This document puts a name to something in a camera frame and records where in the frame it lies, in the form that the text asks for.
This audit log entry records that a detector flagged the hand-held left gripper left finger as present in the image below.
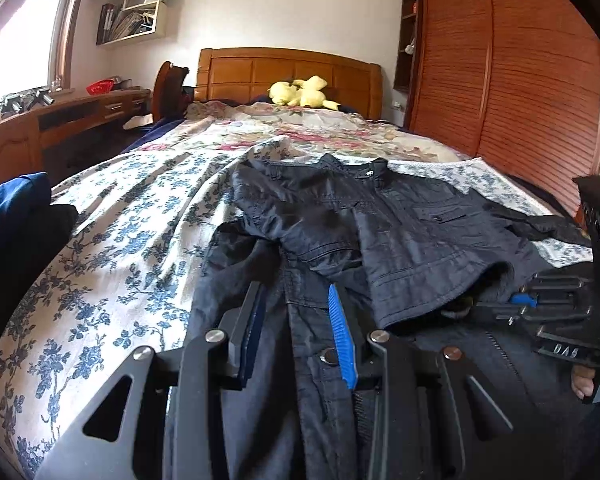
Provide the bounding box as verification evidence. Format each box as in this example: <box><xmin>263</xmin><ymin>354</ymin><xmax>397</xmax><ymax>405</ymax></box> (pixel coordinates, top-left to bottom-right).
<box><xmin>32</xmin><ymin>280</ymin><xmax>268</xmax><ymax>480</ymax></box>

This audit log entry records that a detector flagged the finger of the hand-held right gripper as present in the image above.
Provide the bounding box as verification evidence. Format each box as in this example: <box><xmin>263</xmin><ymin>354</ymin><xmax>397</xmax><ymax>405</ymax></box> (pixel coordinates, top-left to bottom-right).
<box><xmin>509</xmin><ymin>267</ymin><xmax>597</xmax><ymax>309</ymax></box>
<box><xmin>472</xmin><ymin>306</ymin><xmax>588</xmax><ymax>332</ymax></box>

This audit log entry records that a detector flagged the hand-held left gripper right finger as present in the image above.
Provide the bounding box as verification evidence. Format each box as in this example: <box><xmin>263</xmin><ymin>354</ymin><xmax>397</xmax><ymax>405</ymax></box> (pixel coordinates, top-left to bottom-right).
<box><xmin>327</xmin><ymin>282</ymin><xmax>546</xmax><ymax>480</ymax></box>

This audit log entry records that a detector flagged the dark navy jacket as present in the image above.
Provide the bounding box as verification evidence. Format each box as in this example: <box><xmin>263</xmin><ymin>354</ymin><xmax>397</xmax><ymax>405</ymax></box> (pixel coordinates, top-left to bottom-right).
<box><xmin>165</xmin><ymin>154</ymin><xmax>600</xmax><ymax>480</ymax></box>

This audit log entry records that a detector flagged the person's right hand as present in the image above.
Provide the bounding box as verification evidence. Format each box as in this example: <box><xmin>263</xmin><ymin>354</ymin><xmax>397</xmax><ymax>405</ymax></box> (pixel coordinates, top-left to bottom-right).
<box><xmin>570</xmin><ymin>354</ymin><xmax>600</xmax><ymax>401</ymax></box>

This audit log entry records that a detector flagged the white blue floral bed sheet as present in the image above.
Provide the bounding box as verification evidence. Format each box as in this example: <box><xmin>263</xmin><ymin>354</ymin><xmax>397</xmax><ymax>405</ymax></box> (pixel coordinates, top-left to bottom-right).
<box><xmin>0</xmin><ymin>142</ymin><xmax>596</xmax><ymax>480</ymax></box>

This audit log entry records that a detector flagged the pink floral quilt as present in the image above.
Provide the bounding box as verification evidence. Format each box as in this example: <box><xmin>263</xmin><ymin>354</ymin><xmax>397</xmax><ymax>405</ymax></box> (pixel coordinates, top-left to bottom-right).
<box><xmin>145</xmin><ymin>100</ymin><xmax>473</xmax><ymax>167</ymax></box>

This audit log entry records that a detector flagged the wooden wardrobe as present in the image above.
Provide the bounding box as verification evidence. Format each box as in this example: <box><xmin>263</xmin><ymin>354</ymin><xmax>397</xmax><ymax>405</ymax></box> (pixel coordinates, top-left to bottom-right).
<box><xmin>404</xmin><ymin>0</ymin><xmax>600</xmax><ymax>223</ymax></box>

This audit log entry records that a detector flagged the dark blue bed sheet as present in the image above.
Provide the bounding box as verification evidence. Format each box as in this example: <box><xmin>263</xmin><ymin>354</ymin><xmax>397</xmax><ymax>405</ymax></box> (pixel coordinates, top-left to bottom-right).
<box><xmin>116</xmin><ymin>115</ymin><xmax>191</xmax><ymax>157</ymax></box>

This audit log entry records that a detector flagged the white paper sheet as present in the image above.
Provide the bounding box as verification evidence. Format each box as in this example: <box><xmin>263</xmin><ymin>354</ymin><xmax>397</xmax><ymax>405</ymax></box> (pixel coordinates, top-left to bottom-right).
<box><xmin>122</xmin><ymin>113</ymin><xmax>154</xmax><ymax>131</ymax></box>

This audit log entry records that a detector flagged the yellow plush toy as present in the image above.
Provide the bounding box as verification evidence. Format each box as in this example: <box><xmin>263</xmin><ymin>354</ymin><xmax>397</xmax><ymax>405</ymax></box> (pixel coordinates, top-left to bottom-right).
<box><xmin>267</xmin><ymin>75</ymin><xmax>342</xmax><ymax>111</ymax></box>

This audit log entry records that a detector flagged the folded black cloth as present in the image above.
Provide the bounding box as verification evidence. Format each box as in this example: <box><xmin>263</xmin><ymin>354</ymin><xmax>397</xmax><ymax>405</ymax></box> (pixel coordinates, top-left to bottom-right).
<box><xmin>0</xmin><ymin>202</ymin><xmax>79</xmax><ymax>371</ymax></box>

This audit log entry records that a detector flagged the wooden chair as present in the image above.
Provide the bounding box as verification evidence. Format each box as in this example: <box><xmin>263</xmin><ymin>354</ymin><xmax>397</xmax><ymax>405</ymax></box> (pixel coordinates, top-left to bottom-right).
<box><xmin>152</xmin><ymin>61</ymin><xmax>192</xmax><ymax>124</ymax></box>

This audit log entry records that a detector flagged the wooden headboard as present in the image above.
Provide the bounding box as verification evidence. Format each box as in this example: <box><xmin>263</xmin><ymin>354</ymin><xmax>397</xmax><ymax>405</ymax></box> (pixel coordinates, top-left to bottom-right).
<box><xmin>196</xmin><ymin>47</ymin><xmax>384</xmax><ymax>122</ymax></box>

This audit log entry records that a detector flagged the folded blue cloth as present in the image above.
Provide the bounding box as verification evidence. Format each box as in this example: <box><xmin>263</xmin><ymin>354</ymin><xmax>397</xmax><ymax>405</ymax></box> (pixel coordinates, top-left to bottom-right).
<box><xmin>0</xmin><ymin>171</ymin><xmax>54</xmax><ymax>247</ymax></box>

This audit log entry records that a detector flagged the open wooden shelf niche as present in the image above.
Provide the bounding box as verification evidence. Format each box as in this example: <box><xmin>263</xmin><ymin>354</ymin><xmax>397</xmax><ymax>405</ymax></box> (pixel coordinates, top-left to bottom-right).
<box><xmin>393</xmin><ymin>0</ymin><xmax>422</xmax><ymax>94</ymax></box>

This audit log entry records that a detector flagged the wooden desk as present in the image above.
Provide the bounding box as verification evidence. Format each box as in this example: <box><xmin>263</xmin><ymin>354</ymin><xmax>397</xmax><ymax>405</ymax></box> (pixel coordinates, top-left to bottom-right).
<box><xmin>0</xmin><ymin>88</ymin><xmax>154</xmax><ymax>192</ymax></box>

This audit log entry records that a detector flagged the row of books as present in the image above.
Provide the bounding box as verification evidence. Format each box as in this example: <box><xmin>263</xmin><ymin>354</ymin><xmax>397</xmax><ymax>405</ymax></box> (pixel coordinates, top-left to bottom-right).
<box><xmin>96</xmin><ymin>3</ymin><xmax>157</xmax><ymax>44</ymax></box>

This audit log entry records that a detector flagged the window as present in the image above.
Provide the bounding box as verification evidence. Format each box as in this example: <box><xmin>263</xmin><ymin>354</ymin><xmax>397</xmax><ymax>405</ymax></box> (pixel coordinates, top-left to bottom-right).
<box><xmin>0</xmin><ymin>0</ymin><xmax>95</xmax><ymax>113</ymax></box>

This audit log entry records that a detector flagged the white wall shelf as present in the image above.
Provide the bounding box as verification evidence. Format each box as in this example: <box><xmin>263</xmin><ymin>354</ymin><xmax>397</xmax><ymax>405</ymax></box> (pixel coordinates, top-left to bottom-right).
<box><xmin>90</xmin><ymin>0</ymin><xmax>179</xmax><ymax>47</ymax></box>

